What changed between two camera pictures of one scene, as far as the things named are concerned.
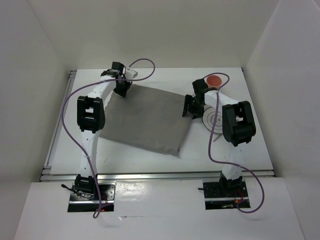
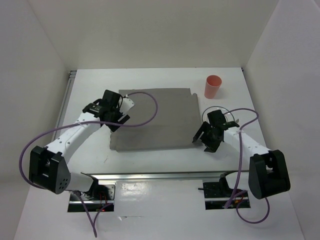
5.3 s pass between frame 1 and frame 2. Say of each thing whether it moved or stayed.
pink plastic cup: stayed
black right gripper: moved
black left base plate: stayed
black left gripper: moved
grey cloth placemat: moved
